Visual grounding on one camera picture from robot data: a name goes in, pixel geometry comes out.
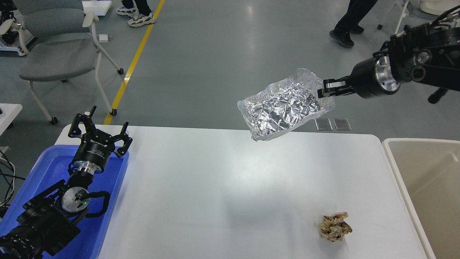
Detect grey office chair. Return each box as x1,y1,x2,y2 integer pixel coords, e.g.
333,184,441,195
7,0,124,124

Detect metal floor plate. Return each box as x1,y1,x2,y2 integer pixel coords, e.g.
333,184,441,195
333,118,352,131
315,118,333,131

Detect small white floor device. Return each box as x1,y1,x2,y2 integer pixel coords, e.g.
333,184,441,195
97,34,111,42

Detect aluminium foil tray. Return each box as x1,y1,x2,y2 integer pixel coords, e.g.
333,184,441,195
237,68,335,141

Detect white chair on casters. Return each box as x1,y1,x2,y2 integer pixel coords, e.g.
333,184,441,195
377,0,459,33

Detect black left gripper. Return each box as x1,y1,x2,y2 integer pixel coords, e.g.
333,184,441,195
68,105,133,174

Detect metal floor plate right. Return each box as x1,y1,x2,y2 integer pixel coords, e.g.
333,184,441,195
333,118,352,131

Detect black cables at left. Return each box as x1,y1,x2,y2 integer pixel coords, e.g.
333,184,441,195
0,149,26,208

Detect blue plastic bin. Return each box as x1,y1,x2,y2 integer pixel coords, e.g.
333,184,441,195
0,145,129,259

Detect white side table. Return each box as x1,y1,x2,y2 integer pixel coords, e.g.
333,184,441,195
0,103,23,135

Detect crumpled brown paper ball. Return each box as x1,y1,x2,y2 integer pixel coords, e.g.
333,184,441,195
318,212,353,242

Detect beige plastic bin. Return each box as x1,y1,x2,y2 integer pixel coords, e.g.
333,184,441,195
382,138,460,259

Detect metal floor plate left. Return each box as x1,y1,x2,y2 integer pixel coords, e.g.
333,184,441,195
315,118,333,131

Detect person in black clothes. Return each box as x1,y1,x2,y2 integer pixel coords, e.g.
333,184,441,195
329,0,377,49

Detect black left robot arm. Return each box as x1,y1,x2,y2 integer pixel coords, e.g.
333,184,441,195
1,106,132,259

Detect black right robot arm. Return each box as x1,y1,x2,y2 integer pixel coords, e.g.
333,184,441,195
317,6,460,104

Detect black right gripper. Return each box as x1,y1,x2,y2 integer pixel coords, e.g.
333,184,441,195
317,56,400,99

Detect person with white sneakers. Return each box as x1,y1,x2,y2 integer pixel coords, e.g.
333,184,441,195
116,0,156,27

